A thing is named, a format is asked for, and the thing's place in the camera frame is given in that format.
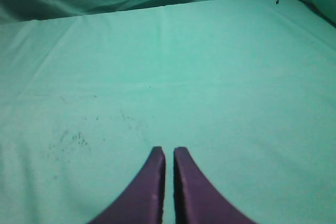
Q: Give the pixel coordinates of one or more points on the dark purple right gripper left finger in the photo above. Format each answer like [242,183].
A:
[143,199]

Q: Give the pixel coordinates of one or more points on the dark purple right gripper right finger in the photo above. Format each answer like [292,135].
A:
[196,200]

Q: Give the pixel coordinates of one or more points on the green table cloth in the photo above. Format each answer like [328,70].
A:
[248,86]

